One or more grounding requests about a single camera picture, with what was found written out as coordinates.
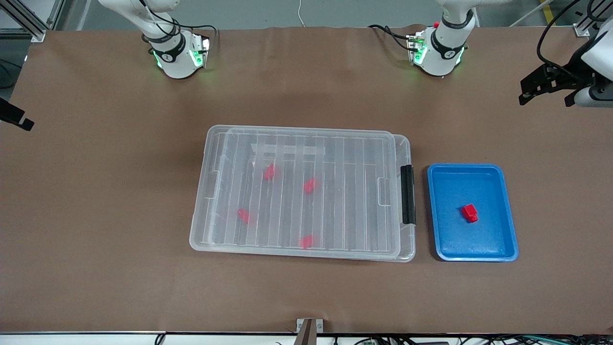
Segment clear ribbed plastic lid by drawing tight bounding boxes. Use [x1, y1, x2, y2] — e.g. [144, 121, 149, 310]
[189, 125, 401, 255]

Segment clear plastic storage box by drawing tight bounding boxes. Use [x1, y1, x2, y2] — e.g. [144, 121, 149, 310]
[207, 126, 416, 263]

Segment brown table cover sheet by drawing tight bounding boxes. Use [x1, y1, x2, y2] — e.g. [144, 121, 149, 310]
[0, 25, 613, 335]

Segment blue plastic tray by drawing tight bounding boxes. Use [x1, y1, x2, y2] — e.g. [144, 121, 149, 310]
[427, 163, 520, 263]

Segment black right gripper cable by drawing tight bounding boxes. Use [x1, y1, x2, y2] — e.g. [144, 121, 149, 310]
[0, 57, 17, 90]

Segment aluminium frame profile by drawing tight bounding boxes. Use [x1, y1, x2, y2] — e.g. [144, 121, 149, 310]
[573, 0, 613, 37]
[0, 0, 65, 43]

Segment black left arm base cable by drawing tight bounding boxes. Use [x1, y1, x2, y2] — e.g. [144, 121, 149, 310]
[368, 24, 413, 51]

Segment black arm base cable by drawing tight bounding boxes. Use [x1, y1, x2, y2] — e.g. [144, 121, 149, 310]
[368, 24, 413, 51]
[170, 23, 219, 39]

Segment black box latch handle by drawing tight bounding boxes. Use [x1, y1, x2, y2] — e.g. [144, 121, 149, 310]
[400, 164, 416, 226]

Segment black right arm base cable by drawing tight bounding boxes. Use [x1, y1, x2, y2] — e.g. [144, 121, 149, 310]
[170, 23, 219, 39]

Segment metal bracket with post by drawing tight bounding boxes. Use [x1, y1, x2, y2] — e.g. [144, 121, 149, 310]
[296, 318, 324, 345]

